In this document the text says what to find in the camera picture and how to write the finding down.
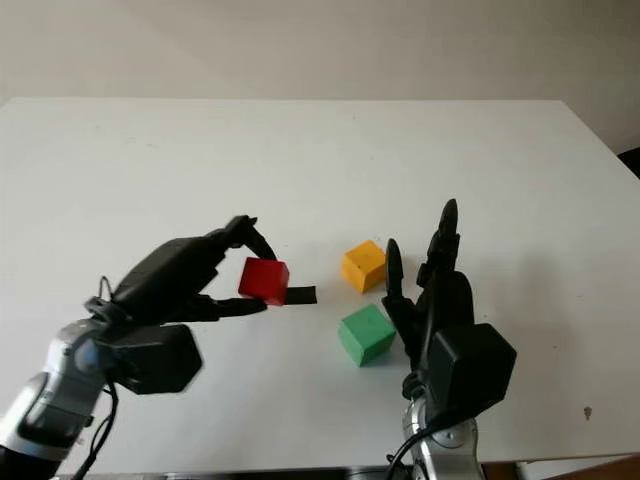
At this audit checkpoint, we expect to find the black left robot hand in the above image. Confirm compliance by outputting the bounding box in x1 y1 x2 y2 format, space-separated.
82 214 277 327

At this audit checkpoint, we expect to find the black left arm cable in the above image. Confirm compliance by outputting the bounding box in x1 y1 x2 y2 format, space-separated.
73 369 122 480

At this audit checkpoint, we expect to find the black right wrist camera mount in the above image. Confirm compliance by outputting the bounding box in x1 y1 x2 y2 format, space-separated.
427 323 518 419

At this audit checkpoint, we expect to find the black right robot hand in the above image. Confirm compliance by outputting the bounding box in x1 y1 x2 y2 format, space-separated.
382 198 476 400

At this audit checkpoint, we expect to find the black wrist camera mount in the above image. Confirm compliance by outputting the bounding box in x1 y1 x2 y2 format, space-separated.
102 323 204 396
427 323 518 419

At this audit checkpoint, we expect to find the red wooden block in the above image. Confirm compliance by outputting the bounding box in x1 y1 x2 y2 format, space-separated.
238 257 291 307

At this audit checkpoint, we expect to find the dark object beside table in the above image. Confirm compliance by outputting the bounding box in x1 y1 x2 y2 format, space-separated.
617 147 640 179

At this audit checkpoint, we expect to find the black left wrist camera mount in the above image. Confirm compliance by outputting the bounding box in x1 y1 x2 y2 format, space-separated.
102 323 204 396

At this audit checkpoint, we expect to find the green wooden block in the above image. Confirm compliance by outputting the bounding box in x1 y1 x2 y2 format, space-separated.
337 303 397 369

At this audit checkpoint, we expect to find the yellow wooden block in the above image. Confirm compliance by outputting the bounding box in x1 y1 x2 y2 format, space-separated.
340 240 389 295

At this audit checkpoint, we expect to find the black tape strip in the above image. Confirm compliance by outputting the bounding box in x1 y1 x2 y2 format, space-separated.
284 286 318 306

